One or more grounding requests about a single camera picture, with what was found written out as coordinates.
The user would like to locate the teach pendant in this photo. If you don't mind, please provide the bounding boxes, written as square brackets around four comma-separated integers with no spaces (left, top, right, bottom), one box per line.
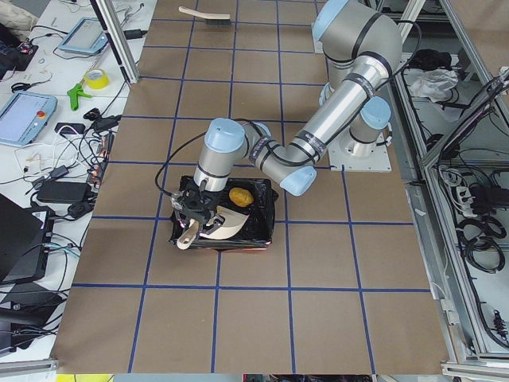
[1,91,58,147]
[58,18,108,55]

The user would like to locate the far teach pendant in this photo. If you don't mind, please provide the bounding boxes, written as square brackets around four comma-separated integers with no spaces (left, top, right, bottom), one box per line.
[58,18,108,55]

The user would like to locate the aluminium frame post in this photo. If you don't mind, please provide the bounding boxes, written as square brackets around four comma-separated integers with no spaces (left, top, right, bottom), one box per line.
[90,0,140,84]

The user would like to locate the green-handled reacher grabber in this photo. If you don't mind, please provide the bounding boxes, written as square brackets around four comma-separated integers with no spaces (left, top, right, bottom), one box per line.
[67,54,99,111]

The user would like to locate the near teach pendant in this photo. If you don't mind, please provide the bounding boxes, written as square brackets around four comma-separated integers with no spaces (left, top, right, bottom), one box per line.
[1,91,58,147]

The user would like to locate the black power brick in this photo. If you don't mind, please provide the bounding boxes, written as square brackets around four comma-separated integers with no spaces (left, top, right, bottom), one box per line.
[37,181,91,204]

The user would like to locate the bin with black liner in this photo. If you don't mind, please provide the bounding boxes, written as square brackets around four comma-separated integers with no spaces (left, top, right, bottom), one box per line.
[169,178,278,251]

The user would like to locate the black laptop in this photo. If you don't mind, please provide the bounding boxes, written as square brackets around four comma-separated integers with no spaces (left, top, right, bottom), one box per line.
[1,196,54,285]

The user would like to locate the beige hand brush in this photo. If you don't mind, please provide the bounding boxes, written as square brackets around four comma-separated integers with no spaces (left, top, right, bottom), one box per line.
[178,6,231,26]

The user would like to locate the beige plastic dustpan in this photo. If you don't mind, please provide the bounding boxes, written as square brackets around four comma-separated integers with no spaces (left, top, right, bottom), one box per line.
[177,206,249,250]

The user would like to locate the black scissors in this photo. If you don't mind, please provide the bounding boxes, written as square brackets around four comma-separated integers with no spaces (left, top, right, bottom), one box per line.
[10,81,44,93]

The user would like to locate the white crumpled cloth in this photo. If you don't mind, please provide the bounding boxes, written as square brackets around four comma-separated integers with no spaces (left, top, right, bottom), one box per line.
[409,69,458,103]

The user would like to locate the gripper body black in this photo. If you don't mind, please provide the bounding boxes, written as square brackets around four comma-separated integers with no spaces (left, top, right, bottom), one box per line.
[170,181,223,231]

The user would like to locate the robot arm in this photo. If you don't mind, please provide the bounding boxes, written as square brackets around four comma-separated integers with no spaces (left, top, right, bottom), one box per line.
[171,1,402,234]

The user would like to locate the yellow tape roll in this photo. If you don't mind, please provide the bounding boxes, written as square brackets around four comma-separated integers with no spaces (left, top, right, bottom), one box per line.
[84,68,110,90]

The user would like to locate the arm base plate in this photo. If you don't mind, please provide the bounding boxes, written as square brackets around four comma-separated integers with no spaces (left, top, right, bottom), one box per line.
[328,127,391,173]

